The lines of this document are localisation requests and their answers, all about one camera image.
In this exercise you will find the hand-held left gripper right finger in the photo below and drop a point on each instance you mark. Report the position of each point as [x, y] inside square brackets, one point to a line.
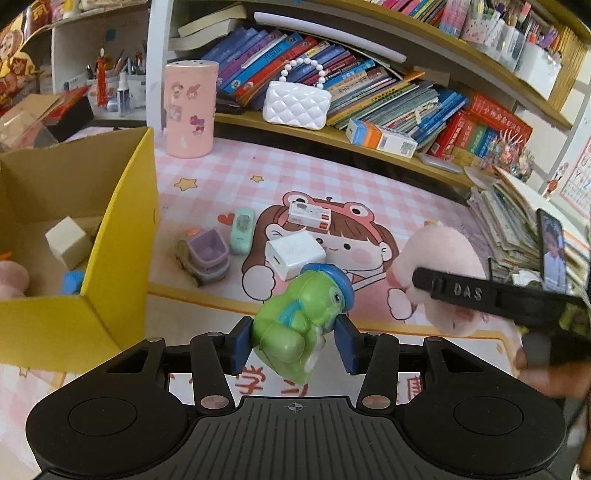
[346, 344]

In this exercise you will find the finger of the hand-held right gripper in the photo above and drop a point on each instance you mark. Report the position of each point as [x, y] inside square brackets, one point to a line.
[461, 291]

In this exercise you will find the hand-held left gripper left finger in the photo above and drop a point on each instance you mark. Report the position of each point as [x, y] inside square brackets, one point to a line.
[242, 341]

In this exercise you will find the green dinosaur toy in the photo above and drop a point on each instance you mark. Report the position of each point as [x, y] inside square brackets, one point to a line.
[286, 323]

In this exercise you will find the pink plush pig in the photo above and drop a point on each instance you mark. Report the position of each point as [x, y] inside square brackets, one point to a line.
[434, 249]

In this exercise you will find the purple toy car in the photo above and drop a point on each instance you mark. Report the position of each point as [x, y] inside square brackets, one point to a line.
[207, 254]

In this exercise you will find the white charger block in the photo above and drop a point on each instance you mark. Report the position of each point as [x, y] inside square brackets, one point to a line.
[293, 254]

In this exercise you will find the mint green toy bus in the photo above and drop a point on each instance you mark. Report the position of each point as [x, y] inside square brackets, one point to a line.
[242, 230]

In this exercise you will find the small red white box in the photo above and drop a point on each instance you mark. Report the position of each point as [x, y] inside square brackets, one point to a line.
[309, 216]

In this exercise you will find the yellow cardboard box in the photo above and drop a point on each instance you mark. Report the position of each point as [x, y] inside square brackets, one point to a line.
[115, 277]

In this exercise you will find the blue block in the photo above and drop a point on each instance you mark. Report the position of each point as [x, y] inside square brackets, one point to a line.
[73, 282]

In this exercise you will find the cream foam cube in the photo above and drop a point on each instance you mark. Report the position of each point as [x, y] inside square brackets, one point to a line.
[67, 242]

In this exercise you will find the pink plush chick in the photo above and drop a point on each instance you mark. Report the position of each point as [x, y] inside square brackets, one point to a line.
[11, 279]

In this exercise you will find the person's right hand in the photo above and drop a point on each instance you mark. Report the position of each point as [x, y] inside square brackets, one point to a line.
[563, 381]

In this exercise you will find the pile of booklets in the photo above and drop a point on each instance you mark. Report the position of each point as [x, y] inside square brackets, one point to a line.
[503, 221]

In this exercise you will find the black smartphone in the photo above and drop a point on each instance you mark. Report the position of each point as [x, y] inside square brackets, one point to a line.
[553, 251]

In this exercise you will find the grey pencil case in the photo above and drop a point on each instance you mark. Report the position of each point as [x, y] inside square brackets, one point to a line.
[438, 162]

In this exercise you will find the colourful figurine ornament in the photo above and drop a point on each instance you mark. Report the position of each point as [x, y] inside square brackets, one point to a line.
[510, 154]

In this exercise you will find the pink cartoon desk mat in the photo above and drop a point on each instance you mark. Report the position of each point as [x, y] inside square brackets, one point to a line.
[277, 180]

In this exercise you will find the orange white medicine box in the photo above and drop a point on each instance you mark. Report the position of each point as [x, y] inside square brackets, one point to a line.
[378, 137]

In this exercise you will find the flat red book box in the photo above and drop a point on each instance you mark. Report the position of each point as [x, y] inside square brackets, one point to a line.
[501, 113]

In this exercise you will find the row of colourful picture books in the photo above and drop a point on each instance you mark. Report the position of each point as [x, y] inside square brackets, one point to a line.
[369, 87]

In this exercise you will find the white pen holder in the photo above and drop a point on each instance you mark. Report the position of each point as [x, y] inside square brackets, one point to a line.
[535, 71]

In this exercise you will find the wooden bookshelf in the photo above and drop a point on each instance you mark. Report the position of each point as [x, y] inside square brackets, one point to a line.
[461, 55]

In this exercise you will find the pink cylinder container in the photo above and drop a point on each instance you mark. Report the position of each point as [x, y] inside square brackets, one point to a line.
[189, 110]

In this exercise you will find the white quilted handbag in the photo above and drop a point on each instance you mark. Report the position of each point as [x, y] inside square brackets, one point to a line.
[295, 106]

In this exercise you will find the row of yellow books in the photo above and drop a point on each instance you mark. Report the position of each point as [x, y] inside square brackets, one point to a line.
[568, 69]

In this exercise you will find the translucent pen holder with pens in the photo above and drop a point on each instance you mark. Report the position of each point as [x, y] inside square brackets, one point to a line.
[489, 32]

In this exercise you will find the pen cup with pens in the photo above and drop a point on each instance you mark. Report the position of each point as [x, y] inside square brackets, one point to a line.
[117, 92]

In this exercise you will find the row of tall shelf books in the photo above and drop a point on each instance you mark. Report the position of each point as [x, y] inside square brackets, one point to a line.
[415, 11]

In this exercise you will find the white long board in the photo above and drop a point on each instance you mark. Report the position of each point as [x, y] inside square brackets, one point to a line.
[332, 34]

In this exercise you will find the brown cardboard pieces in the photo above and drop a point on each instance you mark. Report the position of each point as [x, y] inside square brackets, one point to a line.
[32, 115]

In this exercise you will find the stack of thick paperback books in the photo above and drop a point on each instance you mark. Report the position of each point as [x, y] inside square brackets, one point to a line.
[203, 30]

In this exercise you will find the white side shelf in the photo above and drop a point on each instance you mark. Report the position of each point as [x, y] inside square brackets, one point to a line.
[69, 46]

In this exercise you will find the red gold festive decoration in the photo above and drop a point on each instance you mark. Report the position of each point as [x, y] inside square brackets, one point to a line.
[18, 60]

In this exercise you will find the cartoon wall sticker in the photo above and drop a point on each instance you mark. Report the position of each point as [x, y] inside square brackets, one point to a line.
[556, 180]

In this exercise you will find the pink alphabet wall poster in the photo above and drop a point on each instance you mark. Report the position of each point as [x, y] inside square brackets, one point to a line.
[579, 177]

